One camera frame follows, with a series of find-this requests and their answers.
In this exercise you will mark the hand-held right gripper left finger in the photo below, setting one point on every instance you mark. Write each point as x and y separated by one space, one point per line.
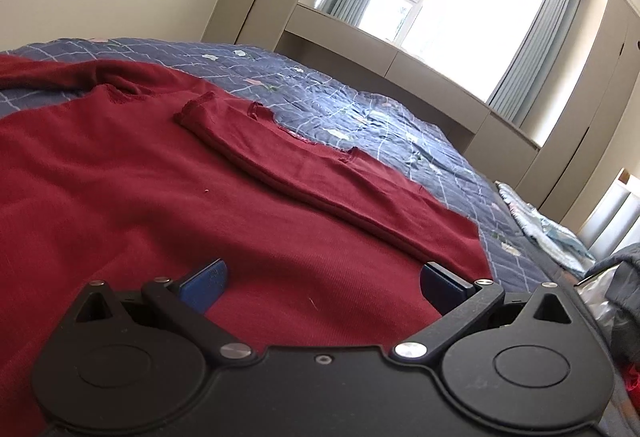
205 284

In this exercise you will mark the silver plastic bag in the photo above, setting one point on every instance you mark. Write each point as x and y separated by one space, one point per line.
595 289

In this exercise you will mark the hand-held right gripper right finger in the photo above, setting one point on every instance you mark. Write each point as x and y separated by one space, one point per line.
442 287

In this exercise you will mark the blue checked floral quilt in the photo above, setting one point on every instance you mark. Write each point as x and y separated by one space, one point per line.
350 102

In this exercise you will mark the dark red knit garment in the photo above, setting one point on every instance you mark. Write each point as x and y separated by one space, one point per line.
175 197

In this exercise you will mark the grey garment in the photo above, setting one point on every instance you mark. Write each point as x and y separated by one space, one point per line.
625 287

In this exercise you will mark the red cloth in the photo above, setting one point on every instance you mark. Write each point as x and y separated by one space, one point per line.
632 379

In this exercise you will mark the window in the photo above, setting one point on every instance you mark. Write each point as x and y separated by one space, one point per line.
450 2

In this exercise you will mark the grey padded headboard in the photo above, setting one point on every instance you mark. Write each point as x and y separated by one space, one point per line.
612 217

